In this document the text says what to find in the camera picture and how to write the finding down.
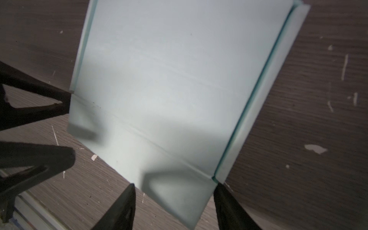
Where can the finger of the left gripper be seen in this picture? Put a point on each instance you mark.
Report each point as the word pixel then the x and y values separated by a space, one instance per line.
pixel 13 117
pixel 42 162

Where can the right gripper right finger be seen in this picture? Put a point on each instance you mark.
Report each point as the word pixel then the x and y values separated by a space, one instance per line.
pixel 230 214

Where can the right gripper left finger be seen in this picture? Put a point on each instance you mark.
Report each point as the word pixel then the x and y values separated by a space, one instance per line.
pixel 120 215

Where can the light blue paper box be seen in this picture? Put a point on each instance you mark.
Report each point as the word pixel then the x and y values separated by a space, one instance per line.
pixel 166 92

